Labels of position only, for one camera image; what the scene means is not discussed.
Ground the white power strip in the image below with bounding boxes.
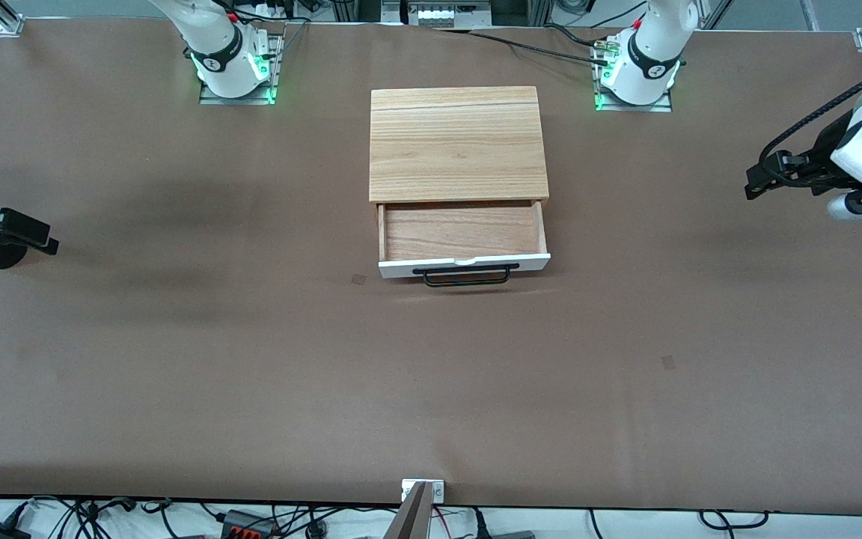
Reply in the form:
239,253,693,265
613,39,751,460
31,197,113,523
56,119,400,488
407,0,493,28

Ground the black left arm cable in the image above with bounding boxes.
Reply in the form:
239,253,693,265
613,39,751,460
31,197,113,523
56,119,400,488
757,58,862,179

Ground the short black table cable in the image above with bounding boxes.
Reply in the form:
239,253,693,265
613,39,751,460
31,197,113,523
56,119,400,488
545,23,611,49

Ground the orange and black connector block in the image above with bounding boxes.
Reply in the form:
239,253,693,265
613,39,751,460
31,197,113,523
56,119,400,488
221,510,280,539

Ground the black metal drawer handle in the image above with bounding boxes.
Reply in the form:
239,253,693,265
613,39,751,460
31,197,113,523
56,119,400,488
412,261,520,288

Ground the white-fronted wooden drawer with notch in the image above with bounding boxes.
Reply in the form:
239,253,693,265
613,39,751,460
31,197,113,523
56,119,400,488
376,198,552,280

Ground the small metal edge bracket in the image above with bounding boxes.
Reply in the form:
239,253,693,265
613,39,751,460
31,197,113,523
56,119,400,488
401,479,446,504

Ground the long black table cable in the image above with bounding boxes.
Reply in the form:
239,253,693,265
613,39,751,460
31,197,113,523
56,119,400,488
431,28,610,67

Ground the wooden drawer cabinet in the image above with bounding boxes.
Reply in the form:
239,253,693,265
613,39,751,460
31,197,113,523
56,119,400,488
368,85,551,205

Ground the grey metal post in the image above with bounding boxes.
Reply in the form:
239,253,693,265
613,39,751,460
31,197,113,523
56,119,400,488
382,481,432,539

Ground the black looped cable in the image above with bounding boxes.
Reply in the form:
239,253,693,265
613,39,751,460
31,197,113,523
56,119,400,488
699,510,770,530

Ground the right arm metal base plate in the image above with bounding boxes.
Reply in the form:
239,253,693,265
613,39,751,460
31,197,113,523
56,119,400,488
198,33,284,106

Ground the thin grey cable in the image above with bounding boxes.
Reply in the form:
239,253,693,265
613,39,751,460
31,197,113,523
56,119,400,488
272,20,310,77

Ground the brown table cover mat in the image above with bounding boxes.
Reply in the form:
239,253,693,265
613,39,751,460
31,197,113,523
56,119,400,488
0,18,862,517

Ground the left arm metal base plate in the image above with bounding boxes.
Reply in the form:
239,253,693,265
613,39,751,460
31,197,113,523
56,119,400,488
593,37,676,114

